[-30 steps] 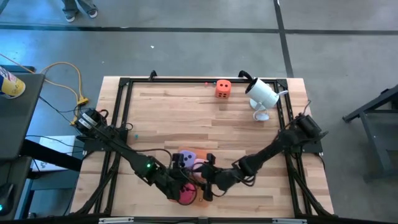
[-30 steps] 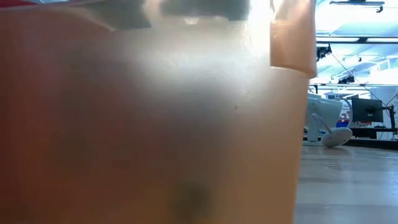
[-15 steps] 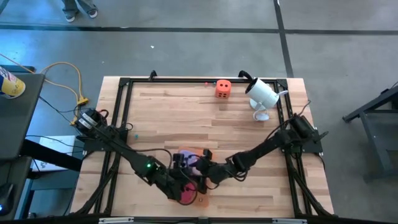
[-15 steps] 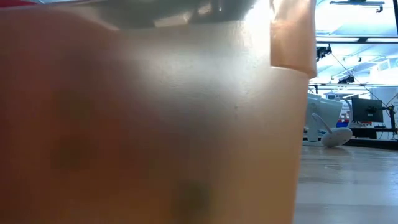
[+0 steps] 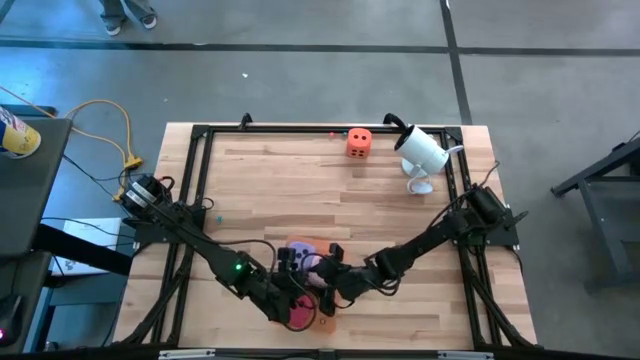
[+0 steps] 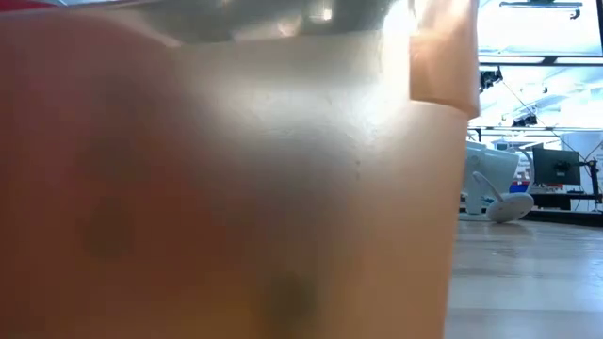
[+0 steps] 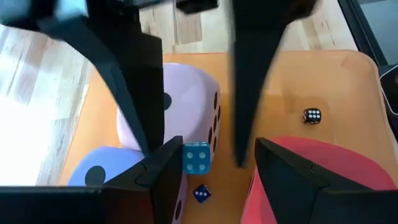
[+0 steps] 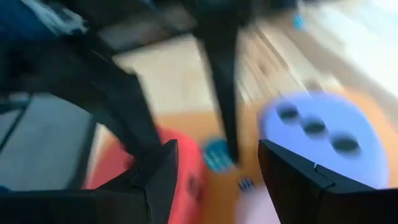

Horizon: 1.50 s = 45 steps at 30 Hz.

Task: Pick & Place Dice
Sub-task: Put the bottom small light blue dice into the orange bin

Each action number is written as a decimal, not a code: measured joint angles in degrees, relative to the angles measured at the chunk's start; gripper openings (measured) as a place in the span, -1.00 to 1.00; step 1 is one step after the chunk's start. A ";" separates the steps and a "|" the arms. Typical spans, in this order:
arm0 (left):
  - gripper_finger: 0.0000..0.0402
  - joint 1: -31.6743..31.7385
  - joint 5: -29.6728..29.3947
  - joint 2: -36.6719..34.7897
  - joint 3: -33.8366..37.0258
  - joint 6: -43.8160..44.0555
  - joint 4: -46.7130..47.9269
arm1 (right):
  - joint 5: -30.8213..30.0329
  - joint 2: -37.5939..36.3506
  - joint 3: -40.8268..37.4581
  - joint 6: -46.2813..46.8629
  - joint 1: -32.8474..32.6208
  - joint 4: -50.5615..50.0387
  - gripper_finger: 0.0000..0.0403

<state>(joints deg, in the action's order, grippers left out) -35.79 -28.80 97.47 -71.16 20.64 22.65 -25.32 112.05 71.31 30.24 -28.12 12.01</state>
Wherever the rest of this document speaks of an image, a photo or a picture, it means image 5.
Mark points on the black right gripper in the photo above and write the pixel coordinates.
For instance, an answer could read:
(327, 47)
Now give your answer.
(350, 285)

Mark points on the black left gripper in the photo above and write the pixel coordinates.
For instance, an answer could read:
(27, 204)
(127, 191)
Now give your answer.
(272, 300)

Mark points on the orange translucent plastic bin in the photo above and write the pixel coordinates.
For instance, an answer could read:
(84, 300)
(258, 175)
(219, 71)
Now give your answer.
(330, 328)

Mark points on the pink foam die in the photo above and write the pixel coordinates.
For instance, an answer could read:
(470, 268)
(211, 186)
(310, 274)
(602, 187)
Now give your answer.
(315, 280)

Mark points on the red foam die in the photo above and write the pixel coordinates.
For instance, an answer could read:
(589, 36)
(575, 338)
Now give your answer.
(302, 318)

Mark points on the purple foam die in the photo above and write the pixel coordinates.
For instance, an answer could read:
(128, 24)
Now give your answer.
(300, 250)

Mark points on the orange foam die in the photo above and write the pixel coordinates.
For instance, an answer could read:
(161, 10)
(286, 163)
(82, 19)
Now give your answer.
(359, 136)

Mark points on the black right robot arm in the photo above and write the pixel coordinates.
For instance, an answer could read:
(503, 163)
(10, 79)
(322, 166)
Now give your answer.
(425, 240)

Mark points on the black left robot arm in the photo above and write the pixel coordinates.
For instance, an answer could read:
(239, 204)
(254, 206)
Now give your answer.
(200, 240)

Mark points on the white cardboard box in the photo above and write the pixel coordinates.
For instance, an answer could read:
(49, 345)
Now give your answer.
(95, 232)

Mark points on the black diagonal bar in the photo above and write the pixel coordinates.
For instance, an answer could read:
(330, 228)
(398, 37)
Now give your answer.
(85, 250)

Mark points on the dark grey side table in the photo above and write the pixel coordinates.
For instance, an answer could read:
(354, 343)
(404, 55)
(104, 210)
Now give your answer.
(30, 200)

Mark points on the black computer mouse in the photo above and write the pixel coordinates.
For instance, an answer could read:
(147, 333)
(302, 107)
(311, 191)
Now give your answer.
(10, 320)

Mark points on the black metal stand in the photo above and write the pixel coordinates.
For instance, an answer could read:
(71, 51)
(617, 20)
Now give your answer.
(595, 165)

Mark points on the yellow and blue can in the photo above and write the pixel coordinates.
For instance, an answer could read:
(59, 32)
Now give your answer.
(17, 137)

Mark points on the person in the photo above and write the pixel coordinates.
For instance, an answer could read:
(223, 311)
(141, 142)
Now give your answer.
(112, 10)

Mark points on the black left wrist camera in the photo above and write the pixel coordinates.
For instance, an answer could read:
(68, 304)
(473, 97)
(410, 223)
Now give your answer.
(287, 259)

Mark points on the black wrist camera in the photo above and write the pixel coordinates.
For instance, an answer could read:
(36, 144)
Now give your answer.
(337, 251)
(287, 259)

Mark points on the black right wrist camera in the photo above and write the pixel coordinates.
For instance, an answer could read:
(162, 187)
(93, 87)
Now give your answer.
(337, 251)

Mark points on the silver metal bracket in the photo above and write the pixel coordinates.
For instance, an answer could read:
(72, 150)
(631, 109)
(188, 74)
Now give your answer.
(187, 355)
(465, 355)

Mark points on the black aluminium table frame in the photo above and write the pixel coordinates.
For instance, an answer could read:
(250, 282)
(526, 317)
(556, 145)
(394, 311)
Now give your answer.
(280, 129)

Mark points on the white security camera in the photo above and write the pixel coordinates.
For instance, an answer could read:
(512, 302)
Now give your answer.
(422, 150)

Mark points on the black frame clamp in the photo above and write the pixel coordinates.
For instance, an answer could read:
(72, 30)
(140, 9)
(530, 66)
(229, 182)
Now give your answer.
(246, 120)

